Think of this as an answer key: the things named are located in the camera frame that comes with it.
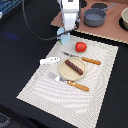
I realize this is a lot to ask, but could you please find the grey saucepan with handle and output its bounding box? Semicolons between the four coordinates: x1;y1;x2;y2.
84;4;115;27

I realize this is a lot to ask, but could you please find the brown stove board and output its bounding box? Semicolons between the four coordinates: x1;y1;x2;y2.
50;0;128;44

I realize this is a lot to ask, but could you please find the round wooden plate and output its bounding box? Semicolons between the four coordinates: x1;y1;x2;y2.
59;57;87;81

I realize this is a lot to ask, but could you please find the brown sausage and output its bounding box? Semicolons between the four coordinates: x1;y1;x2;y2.
65;60;83;75

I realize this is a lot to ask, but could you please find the beige woven placemat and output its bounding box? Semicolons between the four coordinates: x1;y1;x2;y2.
17;36;118;128

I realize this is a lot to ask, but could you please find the fork with wooden handle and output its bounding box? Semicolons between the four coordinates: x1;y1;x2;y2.
48;73;89;91

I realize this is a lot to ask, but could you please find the knife with wooden handle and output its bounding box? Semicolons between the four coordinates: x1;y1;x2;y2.
61;51;101;65

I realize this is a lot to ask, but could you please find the light blue cup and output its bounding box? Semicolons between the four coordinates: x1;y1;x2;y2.
57;27;70;44

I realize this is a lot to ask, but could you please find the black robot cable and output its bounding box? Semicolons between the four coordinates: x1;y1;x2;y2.
21;0;81;41

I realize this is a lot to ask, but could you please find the red tomato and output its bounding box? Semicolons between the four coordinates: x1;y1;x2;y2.
75;42;87;52

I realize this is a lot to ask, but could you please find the beige bowl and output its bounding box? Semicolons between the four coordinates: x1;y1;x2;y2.
121;7;128;30

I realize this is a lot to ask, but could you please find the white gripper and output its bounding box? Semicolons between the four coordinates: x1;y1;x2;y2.
60;0;80;30

